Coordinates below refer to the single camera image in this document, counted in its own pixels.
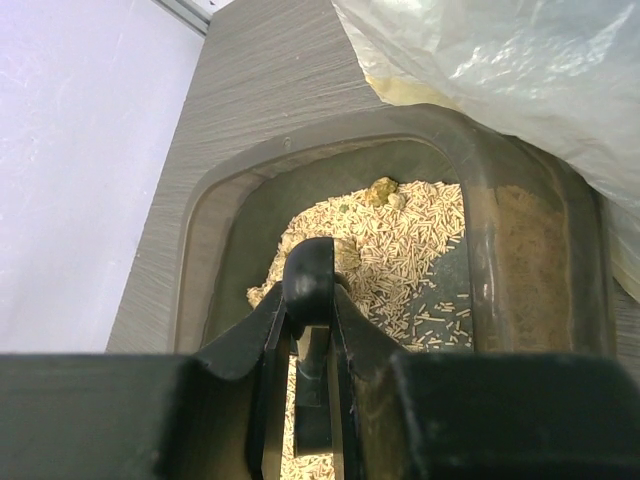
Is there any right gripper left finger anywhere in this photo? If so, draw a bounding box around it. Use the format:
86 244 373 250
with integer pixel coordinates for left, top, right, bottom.
1 287 289 479

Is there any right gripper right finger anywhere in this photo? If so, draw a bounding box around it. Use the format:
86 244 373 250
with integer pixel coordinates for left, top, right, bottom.
329 287 639 479

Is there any black litter scoop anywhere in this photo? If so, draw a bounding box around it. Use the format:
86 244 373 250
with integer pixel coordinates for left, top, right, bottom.
282 237 339 457

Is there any grey plastic litter box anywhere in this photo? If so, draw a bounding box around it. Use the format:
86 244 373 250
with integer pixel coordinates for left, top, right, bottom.
169 105 616 356

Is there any bin with white bag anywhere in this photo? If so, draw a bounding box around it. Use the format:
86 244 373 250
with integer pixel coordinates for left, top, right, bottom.
334 1 639 296

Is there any beige cat litter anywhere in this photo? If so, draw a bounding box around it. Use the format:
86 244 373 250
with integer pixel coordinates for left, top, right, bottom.
245 175 474 480

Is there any left aluminium frame post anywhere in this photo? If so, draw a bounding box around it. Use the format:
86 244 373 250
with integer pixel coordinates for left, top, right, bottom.
154 0 218 37

